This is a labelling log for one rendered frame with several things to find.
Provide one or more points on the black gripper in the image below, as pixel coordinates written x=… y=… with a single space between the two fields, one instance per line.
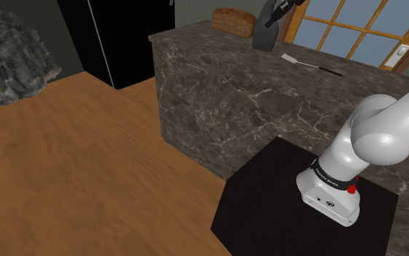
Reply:
x=292 y=2

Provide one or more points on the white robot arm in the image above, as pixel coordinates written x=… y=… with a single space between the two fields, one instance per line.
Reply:
x=384 y=134

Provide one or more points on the brown bread loaf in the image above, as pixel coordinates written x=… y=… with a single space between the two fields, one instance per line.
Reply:
x=233 y=22

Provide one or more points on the wooden door with glass panes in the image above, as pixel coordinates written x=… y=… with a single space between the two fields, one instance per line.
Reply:
x=353 y=32

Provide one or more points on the black refrigerator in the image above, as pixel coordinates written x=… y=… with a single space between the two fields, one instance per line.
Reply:
x=129 y=39

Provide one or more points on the black robot stand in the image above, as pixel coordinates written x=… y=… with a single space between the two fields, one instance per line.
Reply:
x=260 y=209

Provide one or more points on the grey rough rock-like lump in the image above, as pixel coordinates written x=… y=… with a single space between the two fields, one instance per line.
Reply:
x=9 y=56

